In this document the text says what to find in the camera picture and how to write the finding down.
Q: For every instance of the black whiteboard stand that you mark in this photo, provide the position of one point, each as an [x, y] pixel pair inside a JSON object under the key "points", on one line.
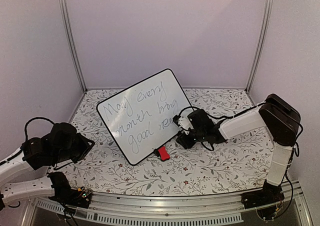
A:
{"points": [[156, 152]]}

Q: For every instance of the left aluminium frame post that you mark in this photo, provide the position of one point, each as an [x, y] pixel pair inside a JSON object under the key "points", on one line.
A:
{"points": [[71, 44]]}

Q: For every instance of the floral patterned table mat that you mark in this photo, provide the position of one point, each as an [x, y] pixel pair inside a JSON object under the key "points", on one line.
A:
{"points": [[241, 163]]}

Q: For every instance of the aluminium frame post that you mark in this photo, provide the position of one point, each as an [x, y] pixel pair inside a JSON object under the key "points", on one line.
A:
{"points": [[71, 44], [260, 44]]}

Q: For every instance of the white whiteboard with black frame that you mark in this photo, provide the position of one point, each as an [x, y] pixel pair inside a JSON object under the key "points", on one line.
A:
{"points": [[140, 118]]}

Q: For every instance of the front aluminium rail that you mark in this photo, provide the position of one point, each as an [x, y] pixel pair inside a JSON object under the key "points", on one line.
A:
{"points": [[226, 209]]}

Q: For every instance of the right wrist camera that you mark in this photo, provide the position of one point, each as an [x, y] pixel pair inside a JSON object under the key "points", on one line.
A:
{"points": [[183, 122]]}

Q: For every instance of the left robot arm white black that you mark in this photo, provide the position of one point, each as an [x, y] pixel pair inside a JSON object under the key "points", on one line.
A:
{"points": [[62, 145]]}

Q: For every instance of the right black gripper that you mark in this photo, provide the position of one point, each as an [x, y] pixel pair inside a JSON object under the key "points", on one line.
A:
{"points": [[184, 141]]}

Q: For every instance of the right aluminium frame post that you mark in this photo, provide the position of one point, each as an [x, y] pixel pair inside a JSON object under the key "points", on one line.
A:
{"points": [[260, 44]]}

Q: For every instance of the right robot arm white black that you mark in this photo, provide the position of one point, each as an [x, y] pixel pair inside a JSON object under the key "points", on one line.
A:
{"points": [[276, 115]]}

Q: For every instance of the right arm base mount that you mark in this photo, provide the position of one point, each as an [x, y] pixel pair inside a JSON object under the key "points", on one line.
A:
{"points": [[260, 198]]}

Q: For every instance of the red whiteboard eraser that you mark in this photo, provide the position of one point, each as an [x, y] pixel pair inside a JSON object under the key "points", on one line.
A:
{"points": [[163, 154]]}

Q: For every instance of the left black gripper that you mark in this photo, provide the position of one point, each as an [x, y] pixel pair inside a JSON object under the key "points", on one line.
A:
{"points": [[84, 145]]}

